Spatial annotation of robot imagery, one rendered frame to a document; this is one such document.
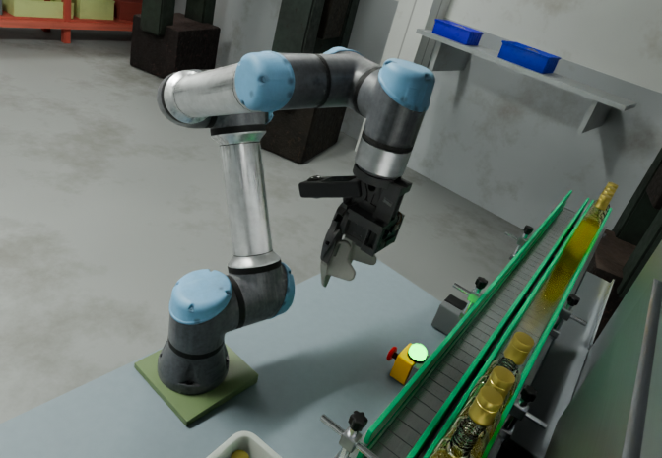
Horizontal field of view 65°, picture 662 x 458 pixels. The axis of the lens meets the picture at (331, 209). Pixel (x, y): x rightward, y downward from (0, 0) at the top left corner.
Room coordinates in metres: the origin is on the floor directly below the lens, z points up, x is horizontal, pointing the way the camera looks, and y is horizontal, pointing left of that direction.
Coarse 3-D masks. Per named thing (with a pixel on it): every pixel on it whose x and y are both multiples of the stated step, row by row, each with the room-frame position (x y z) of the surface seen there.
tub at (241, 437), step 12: (240, 432) 0.64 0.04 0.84; (228, 444) 0.61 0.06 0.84; (240, 444) 0.63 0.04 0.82; (252, 444) 0.63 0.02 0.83; (264, 444) 0.63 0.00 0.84; (216, 456) 0.58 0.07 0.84; (228, 456) 0.60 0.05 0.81; (252, 456) 0.62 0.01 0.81; (264, 456) 0.61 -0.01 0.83; (276, 456) 0.61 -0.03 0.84
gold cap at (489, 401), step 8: (480, 392) 0.56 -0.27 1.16; (488, 392) 0.56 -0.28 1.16; (496, 392) 0.57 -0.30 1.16; (480, 400) 0.55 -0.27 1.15; (488, 400) 0.55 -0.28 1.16; (496, 400) 0.55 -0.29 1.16; (472, 408) 0.55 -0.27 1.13; (480, 408) 0.55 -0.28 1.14; (488, 408) 0.54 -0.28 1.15; (496, 408) 0.54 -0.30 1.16; (472, 416) 0.55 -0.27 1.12; (480, 416) 0.54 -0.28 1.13; (488, 416) 0.54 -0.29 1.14; (480, 424) 0.54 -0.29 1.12; (488, 424) 0.54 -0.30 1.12
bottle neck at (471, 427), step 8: (464, 424) 0.51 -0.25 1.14; (472, 424) 0.52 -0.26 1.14; (456, 432) 0.51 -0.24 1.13; (464, 432) 0.50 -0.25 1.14; (472, 432) 0.51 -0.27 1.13; (480, 432) 0.50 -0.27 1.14; (456, 440) 0.50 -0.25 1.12; (464, 440) 0.49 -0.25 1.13; (472, 440) 0.49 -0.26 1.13; (448, 448) 0.50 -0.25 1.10; (456, 448) 0.50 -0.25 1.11; (464, 448) 0.49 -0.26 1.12; (472, 448) 0.50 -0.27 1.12; (456, 456) 0.49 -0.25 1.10; (464, 456) 0.49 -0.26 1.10
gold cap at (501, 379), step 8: (496, 368) 0.62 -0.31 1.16; (504, 368) 0.62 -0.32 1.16; (496, 376) 0.60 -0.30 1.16; (504, 376) 0.60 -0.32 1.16; (512, 376) 0.61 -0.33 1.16; (488, 384) 0.60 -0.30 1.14; (496, 384) 0.59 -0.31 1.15; (504, 384) 0.59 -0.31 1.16; (512, 384) 0.60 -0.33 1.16; (504, 392) 0.59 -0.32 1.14
